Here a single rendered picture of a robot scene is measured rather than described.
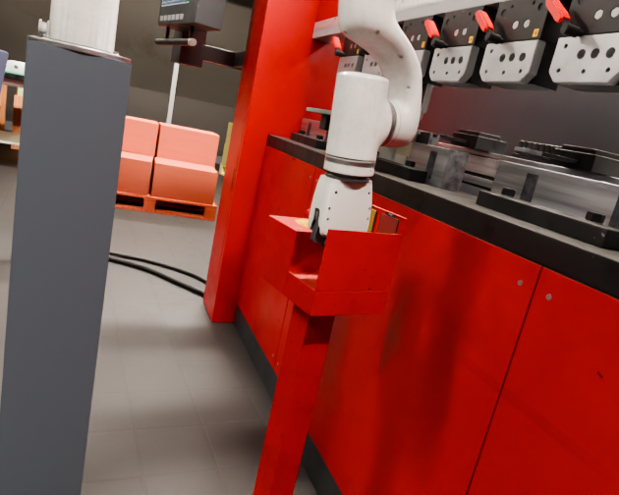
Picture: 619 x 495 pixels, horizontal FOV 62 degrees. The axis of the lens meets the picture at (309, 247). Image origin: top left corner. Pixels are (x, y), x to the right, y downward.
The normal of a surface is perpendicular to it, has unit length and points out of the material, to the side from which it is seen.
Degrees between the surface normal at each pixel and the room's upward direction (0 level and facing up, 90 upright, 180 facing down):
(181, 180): 90
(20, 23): 90
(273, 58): 90
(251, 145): 90
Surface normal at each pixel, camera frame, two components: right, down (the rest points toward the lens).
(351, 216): 0.52, 0.37
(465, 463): -0.92, -0.10
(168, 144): 0.33, 0.29
